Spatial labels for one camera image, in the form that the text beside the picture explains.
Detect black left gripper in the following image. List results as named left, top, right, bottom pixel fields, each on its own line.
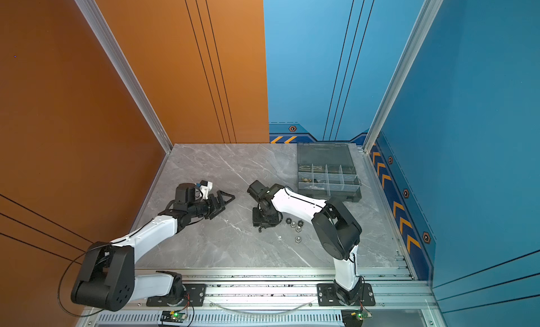
left=188, top=191, right=236, bottom=220

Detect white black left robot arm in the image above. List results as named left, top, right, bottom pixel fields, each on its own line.
left=70, top=181, right=236, bottom=312

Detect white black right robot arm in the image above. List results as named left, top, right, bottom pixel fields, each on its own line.
left=247, top=180, right=364, bottom=305

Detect grey plastic organizer box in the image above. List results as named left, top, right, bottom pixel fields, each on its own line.
left=297, top=143, right=362, bottom=203

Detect left green circuit board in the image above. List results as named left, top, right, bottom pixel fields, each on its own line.
left=160, top=310, right=188, bottom=324

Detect green circuit board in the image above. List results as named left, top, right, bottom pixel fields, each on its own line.
left=160, top=310, right=188, bottom=324
left=350, top=310, right=369, bottom=321

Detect right green circuit board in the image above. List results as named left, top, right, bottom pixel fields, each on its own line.
left=350, top=310, right=369, bottom=321

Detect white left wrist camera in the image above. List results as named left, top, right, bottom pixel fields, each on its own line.
left=195, top=180, right=213, bottom=200

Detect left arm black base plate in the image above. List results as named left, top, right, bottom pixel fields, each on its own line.
left=146, top=283, right=207, bottom=308

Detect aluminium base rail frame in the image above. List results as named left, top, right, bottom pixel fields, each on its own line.
left=75, top=265, right=448, bottom=327

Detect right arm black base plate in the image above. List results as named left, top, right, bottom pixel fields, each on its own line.
left=316, top=282, right=376, bottom=307

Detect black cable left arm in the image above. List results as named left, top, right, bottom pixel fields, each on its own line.
left=57, top=242, right=127, bottom=317

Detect aluminium left corner post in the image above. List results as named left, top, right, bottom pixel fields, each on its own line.
left=74, top=0, right=173, bottom=154

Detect aluminium corner post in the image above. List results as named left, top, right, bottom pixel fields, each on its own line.
left=363, top=0, right=444, bottom=154
left=74, top=0, right=173, bottom=154

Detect aluminium right corner post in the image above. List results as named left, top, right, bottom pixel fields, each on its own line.
left=363, top=0, right=444, bottom=154

